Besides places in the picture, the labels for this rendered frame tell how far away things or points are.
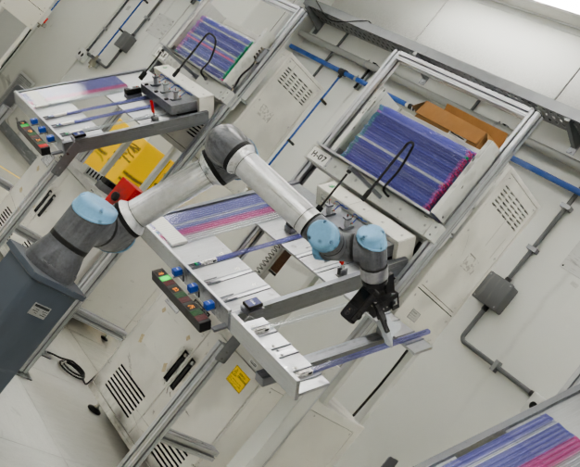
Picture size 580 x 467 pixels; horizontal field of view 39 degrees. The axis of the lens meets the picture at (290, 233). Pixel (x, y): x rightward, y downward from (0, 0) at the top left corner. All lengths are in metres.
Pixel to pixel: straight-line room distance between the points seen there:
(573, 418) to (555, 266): 2.04
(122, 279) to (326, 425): 1.47
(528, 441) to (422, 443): 2.08
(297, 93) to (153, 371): 1.72
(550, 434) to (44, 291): 1.37
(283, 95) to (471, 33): 1.73
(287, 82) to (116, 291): 1.34
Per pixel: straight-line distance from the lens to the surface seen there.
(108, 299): 4.12
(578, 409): 2.40
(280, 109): 4.12
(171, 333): 3.10
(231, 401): 2.80
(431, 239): 2.83
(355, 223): 2.93
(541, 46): 5.14
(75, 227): 2.20
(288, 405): 2.41
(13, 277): 2.23
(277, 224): 3.00
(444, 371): 4.33
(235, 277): 2.69
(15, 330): 2.24
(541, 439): 2.25
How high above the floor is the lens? 1.03
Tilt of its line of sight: level
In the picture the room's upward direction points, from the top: 39 degrees clockwise
